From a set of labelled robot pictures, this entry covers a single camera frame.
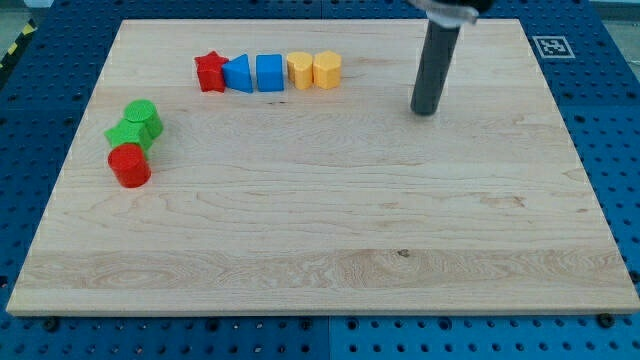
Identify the blue cube block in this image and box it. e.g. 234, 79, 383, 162
256, 54, 284, 92

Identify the silver rod mount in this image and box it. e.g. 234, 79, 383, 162
406, 0, 495, 29

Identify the red star block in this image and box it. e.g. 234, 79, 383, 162
194, 51, 229, 93

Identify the white fiducial marker tag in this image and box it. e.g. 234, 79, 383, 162
532, 35, 575, 59

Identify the green star block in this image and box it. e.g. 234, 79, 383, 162
104, 118, 153, 157

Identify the yellow heart block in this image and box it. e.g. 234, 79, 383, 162
286, 52, 313, 90

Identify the green cylinder block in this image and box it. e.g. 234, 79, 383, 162
123, 99, 164, 139

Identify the blue triangle block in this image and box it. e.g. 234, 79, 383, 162
222, 54, 253, 93

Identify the wooden board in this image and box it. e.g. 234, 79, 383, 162
7, 19, 639, 317

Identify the black yellow hazard tape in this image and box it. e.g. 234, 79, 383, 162
1, 18, 38, 71

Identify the yellow hexagon block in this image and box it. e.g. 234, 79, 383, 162
313, 51, 342, 90

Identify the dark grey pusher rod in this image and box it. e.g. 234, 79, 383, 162
410, 22, 460, 116

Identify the red cylinder block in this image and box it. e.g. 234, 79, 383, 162
107, 143, 152, 188

